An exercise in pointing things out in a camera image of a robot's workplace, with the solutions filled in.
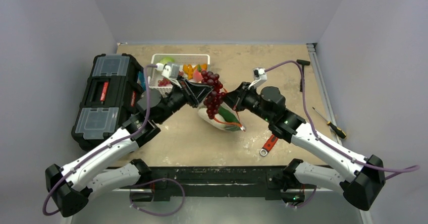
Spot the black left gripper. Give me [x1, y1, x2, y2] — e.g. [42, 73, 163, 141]
[156, 75, 213, 124]

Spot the purple grape bunch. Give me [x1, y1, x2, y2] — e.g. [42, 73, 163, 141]
[150, 76, 220, 123]

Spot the white radish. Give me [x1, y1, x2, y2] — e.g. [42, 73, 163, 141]
[197, 107, 241, 132]

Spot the green cucumber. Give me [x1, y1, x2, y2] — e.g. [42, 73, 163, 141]
[218, 106, 240, 123]

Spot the clear zip top bag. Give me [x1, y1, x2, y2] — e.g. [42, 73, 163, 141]
[197, 86, 245, 132]

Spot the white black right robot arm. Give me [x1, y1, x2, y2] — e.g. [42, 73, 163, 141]
[224, 82, 386, 211]

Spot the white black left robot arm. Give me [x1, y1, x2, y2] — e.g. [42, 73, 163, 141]
[42, 76, 215, 217]

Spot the pink peach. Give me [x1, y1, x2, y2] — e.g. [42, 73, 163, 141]
[192, 65, 204, 83]

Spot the white plastic basket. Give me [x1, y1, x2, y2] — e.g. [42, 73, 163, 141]
[149, 53, 210, 94]

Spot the red adjustable wrench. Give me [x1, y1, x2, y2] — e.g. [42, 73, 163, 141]
[259, 135, 278, 157]

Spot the green cabbage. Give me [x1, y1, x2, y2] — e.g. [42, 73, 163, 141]
[159, 57, 175, 64]

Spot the black hammer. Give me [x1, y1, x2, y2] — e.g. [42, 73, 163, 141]
[296, 59, 311, 92]

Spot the yellow black screwdriver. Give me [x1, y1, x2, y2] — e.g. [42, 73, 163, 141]
[312, 107, 347, 139]

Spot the black toolbox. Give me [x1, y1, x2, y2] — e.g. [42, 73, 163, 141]
[71, 53, 145, 151]

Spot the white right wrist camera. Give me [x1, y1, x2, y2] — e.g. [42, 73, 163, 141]
[248, 67, 267, 89]

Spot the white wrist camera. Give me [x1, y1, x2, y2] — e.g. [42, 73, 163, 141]
[162, 62, 181, 80]
[248, 67, 267, 89]

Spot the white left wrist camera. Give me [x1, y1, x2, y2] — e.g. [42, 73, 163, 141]
[162, 62, 181, 80]

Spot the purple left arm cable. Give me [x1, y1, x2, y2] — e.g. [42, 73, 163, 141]
[42, 64, 186, 216]

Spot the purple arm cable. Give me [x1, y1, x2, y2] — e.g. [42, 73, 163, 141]
[42, 64, 186, 216]
[264, 60, 420, 181]

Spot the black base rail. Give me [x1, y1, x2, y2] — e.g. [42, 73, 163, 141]
[118, 165, 318, 202]

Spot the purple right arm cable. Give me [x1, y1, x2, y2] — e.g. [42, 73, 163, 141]
[264, 60, 420, 181]

